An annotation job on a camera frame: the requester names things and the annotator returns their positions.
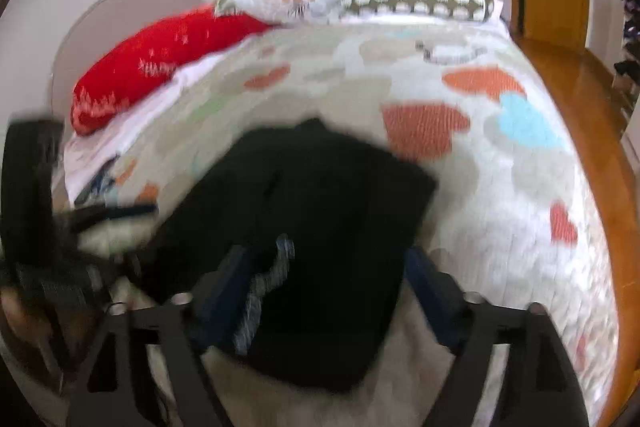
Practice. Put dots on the olive pillow white dots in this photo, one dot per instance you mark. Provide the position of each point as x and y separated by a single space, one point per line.
478 11

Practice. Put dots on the heart patterned quilt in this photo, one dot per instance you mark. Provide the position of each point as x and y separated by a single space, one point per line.
514 218

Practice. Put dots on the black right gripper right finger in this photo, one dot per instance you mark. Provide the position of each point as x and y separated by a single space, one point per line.
539 385

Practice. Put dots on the pink headboard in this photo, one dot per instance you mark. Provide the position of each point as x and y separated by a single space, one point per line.
105 24

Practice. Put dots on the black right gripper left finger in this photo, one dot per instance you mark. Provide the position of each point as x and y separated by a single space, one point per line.
116 387

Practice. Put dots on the red pillow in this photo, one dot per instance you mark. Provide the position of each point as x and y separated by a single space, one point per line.
142 63

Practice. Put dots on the white bed sheet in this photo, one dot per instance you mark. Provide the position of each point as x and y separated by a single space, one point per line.
84 156

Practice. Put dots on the black pants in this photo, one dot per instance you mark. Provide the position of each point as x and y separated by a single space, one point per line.
325 220

